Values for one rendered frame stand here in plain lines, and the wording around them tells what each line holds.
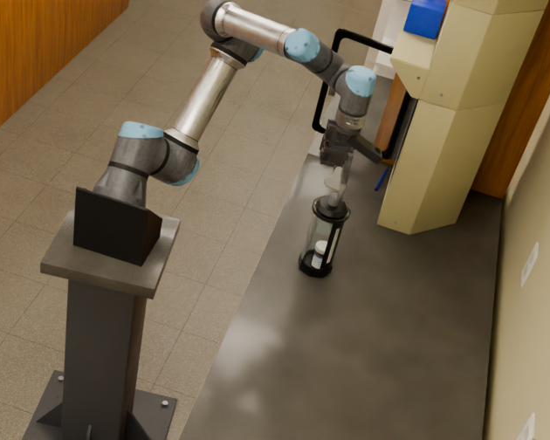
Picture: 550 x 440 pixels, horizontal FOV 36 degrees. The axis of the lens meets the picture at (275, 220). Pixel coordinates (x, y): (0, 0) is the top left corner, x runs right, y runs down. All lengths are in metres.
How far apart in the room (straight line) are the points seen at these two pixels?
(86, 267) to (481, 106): 1.22
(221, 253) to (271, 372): 1.77
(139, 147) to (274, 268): 0.52
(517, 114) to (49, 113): 2.66
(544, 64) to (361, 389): 1.22
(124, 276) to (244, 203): 1.93
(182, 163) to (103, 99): 2.44
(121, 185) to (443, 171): 0.97
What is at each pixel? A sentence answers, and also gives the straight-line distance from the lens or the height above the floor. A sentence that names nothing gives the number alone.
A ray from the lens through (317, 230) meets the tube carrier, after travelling 2.35.
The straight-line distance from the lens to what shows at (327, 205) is 2.32.
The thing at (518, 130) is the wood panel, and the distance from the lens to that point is 2.91.
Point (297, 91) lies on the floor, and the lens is 5.23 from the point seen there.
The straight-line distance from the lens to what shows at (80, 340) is 2.63.
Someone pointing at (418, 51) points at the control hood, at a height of 1.51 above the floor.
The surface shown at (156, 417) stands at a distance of 3.19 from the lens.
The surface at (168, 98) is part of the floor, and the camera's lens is 4.92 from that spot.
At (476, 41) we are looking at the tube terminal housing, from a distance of 2.38.
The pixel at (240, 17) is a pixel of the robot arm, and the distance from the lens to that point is 2.26.
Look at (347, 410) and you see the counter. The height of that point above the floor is 0.94.
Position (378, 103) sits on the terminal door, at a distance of 2.86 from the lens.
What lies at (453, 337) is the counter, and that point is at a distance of 2.43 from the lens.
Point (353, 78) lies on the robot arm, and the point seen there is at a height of 1.59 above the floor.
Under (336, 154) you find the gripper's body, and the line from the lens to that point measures 2.20.
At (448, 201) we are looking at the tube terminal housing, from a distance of 2.73.
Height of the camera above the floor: 2.55
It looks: 38 degrees down
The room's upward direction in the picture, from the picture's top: 14 degrees clockwise
